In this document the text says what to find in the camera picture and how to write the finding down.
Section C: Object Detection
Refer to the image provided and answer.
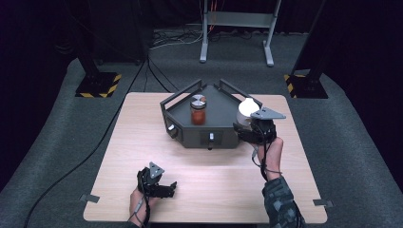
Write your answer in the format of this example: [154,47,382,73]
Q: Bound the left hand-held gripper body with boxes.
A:
[136,161,170,199]

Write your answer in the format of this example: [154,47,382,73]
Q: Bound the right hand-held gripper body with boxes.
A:
[233,106,287,145]

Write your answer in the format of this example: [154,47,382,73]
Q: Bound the white round container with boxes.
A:
[236,97,261,128]

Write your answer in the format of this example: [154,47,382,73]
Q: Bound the dark grey corner rack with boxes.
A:
[159,78,264,150]

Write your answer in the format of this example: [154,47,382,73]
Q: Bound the glass spice jar orange powder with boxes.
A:
[189,93,207,126]

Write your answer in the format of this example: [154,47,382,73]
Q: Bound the person's left hand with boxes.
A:
[128,187,160,228]

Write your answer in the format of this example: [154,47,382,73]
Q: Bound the person's right hand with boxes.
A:
[253,136,285,182]

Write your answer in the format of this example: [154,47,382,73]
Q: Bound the grey tape piece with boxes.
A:
[312,199,335,209]
[78,193,101,204]

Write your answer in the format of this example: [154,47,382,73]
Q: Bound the grey metal stand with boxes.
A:
[199,0,282,67]

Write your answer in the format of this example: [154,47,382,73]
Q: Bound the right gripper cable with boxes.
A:
[251,142,283,183]

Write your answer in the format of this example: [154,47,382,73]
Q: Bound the black post with striped base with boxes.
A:
[283,0,330,100]
[74,0,123,99]

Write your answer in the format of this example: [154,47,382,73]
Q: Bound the long black floor cable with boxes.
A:
[23,60,150,228]

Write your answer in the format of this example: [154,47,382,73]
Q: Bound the bundle of floor cables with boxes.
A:
[149,28,204,51]

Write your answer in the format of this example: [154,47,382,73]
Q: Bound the orange hanging cables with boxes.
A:
[207,0,226,32]

